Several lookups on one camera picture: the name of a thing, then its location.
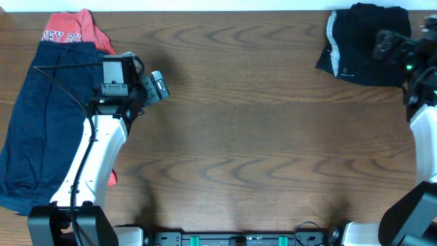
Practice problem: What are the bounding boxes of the black shorts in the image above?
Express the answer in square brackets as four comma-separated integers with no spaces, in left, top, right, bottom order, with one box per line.
[316,3,412,87]

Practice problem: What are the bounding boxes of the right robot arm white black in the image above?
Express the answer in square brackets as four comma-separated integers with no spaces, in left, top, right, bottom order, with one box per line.
[324,27,436,245]

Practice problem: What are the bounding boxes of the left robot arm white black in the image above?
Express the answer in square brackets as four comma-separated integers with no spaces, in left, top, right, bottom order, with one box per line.
[27,51,169,245]

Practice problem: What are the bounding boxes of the red printed t-shirt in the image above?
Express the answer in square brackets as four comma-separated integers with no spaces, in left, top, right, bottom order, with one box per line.
[37,9,115,184]

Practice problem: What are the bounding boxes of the navy blue shorts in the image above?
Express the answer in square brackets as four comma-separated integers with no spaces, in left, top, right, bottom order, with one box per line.
[1,42,106,216]

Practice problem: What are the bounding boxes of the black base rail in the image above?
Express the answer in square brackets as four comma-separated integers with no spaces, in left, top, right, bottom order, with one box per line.
[153,229,340,246]

